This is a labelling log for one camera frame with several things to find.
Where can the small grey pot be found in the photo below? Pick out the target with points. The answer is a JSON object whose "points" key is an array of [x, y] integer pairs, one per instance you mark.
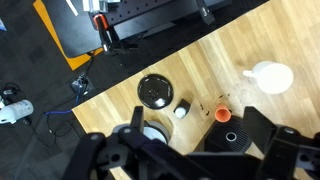
{"points": [[158, 132]]}

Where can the black round pot lid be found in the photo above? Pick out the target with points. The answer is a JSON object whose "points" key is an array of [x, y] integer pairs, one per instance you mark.
{"points": [[155, 89]]}

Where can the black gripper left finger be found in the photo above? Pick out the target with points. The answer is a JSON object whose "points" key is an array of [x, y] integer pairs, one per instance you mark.
{"points": [[100, 146]]}

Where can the metal floor outlet box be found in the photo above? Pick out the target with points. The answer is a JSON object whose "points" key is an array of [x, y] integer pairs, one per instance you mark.
{"points": [[81, 86]]}

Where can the black perforated metal cart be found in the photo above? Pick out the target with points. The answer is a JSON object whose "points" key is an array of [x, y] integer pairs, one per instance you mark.
{"points": [[140, 13]]}

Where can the small orange cup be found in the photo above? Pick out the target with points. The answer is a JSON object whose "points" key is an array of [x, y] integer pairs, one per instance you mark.
{"points": [[222, 114]]}

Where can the white plastic measuring cup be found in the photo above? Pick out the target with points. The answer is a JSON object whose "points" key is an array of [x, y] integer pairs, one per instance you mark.
{"points": [[273, 78]]}

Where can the white tape strip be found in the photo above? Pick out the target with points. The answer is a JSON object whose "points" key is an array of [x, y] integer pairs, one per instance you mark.
{"points": [[71, 7]]}

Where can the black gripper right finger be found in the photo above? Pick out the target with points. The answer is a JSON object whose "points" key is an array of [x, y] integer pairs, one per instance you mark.
{"points": [[286, 150]]}

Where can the orange floor mat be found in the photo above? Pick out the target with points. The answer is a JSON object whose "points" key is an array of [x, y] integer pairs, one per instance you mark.
{"points": [[76, 61]]}

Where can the black coffee machine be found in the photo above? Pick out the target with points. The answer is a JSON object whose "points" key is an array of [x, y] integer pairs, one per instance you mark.
{"points": [[218, 137]]}

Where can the small black pod container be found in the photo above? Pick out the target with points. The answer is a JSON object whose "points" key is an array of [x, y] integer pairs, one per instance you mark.
{"points": [[184, 104]]}

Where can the white spray bottle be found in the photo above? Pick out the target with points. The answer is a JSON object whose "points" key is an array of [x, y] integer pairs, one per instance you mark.
{"points": [[16, 111]]}

